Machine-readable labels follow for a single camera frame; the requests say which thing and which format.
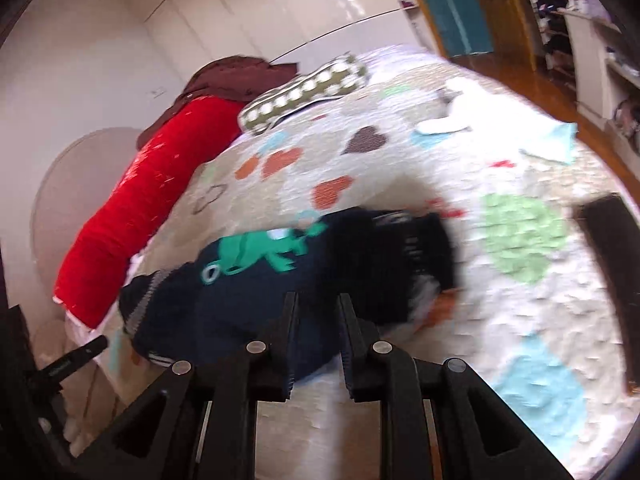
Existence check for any red bolster pillow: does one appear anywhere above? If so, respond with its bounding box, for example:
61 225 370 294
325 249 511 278
53 96 246 330

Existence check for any wooden door frame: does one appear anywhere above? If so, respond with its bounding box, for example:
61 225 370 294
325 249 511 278
462 0 538 72

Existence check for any heart-printed quilt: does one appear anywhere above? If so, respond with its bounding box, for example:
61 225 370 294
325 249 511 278
65 45 640 480

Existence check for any light blue cloth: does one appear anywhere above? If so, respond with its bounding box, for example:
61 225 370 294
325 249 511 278
520 122 580 166

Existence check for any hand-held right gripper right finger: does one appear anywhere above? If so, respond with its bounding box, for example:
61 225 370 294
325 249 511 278
336 292 576 480

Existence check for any navy sweater with green frog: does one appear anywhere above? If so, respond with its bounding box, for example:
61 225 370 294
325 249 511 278
119 207 459 382

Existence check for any brown cloth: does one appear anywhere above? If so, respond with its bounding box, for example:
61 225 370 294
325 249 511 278
136 56 299 151

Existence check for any black rod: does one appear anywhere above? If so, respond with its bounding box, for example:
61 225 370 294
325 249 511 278
27 335 110 397

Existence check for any cluttered white shelf unit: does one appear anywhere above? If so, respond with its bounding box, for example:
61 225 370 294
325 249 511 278
515 0 640 171

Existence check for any beige rounded headboard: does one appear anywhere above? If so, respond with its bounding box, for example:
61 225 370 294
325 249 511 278
30 127 151 311

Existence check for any green white-dotted pillow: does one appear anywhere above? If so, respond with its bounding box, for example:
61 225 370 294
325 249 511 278
238 53 372 137

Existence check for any white cloth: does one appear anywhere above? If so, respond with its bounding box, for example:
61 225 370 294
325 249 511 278
416 79 506 136

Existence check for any teal door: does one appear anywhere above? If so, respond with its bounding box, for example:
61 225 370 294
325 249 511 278
403 0 496 59

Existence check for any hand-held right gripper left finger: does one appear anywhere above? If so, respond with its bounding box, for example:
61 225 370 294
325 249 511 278
70 291 301 480

